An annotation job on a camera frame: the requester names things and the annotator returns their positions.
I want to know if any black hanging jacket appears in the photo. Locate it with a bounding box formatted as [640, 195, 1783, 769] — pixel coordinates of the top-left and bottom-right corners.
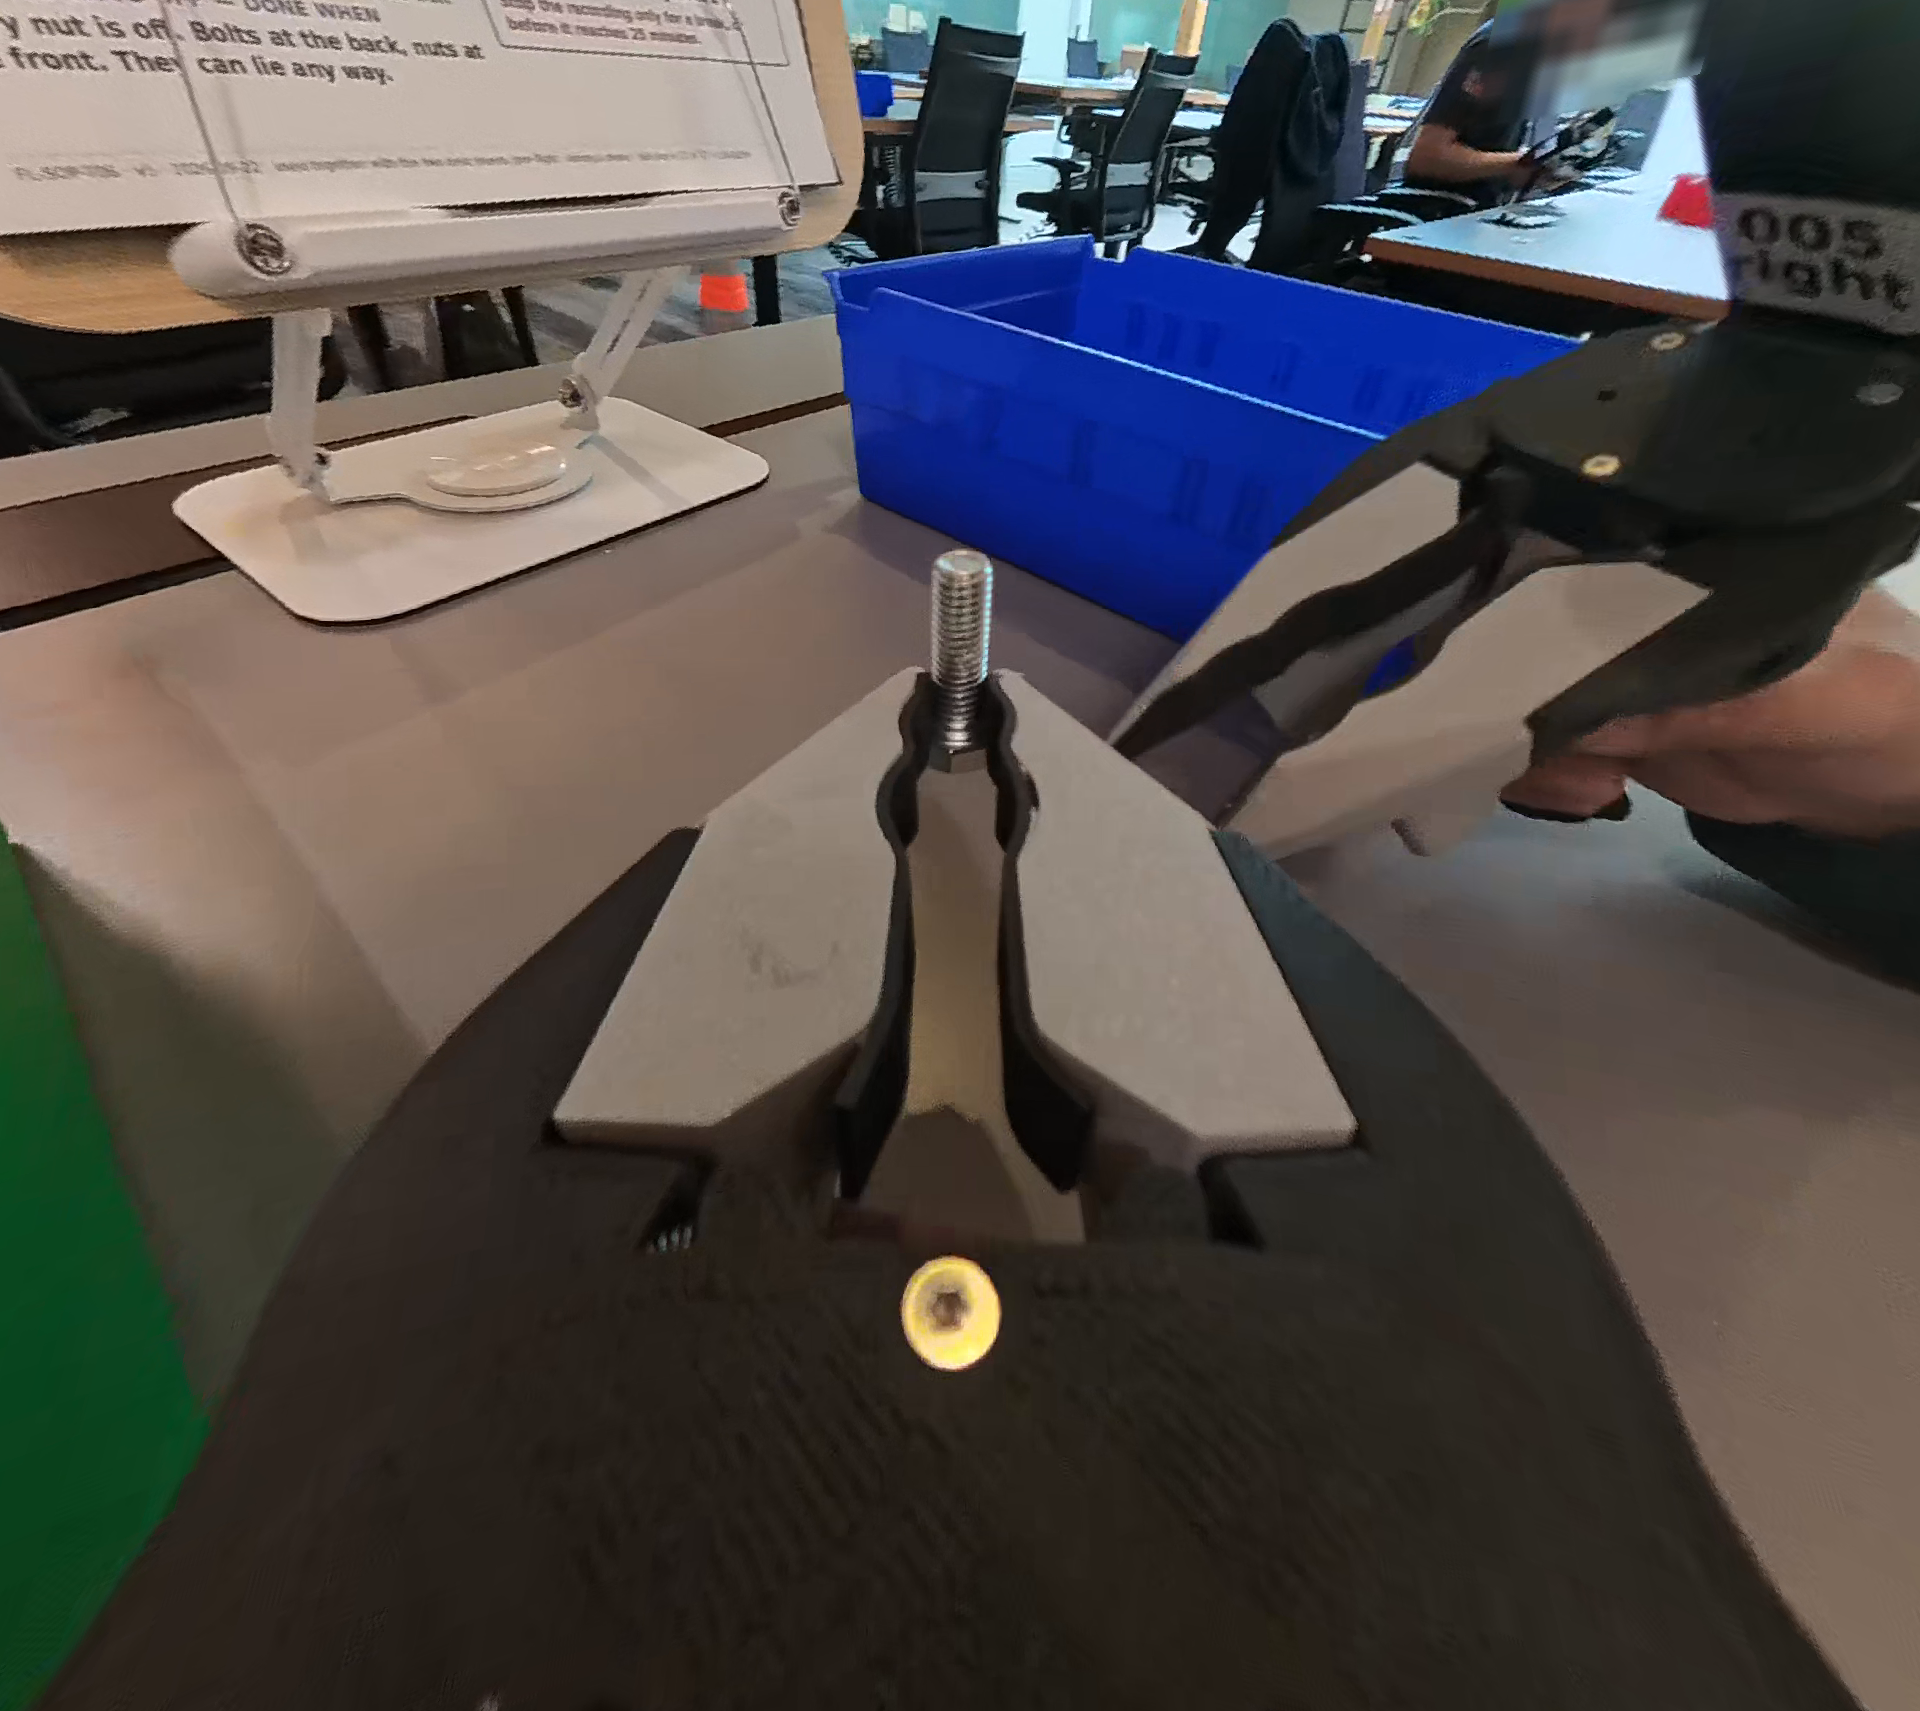
[1196, 19, 1355, 267]

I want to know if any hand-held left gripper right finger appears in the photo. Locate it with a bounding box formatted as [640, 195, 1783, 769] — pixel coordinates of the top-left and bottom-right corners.
[977, 671, 1358, 1191]

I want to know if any silver hex bolt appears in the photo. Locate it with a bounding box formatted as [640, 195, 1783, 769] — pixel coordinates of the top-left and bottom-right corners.
[906, 547, 995, 777]

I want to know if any grey side desk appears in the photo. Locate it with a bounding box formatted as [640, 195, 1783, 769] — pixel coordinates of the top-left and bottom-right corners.
[1366, 183, 1735, 321]

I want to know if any person's right hand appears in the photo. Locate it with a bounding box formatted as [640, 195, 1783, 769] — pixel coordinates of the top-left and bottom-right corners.
[1496, 589, 1920, 837]

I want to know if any black office chair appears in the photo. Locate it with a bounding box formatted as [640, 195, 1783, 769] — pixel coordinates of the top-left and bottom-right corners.
[1015, 49, 1203, 253]
[873, 19, 1026, 261]

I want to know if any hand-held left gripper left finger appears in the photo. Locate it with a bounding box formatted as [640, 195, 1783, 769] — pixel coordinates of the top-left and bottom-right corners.
[551, 669, 923, 1205]

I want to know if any printed instruction sheet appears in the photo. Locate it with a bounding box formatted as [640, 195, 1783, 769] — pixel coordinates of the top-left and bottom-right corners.
[0, 0, 845, 239]

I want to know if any blue plastic bin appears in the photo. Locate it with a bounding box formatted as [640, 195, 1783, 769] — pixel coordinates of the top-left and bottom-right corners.
[824, 235, 1587, 695]

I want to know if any person's right forearm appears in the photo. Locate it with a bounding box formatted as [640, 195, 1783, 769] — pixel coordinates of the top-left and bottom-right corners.
[1683, 811, 1920, 987]

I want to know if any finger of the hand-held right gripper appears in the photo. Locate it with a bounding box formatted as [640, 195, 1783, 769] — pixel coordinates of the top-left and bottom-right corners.
[1218, 555, 1712, 861]
[1110, 457, 1505, 759]

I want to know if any green plastic bin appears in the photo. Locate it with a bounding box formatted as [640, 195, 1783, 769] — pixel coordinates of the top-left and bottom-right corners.
[0, 823, 216, 1711]

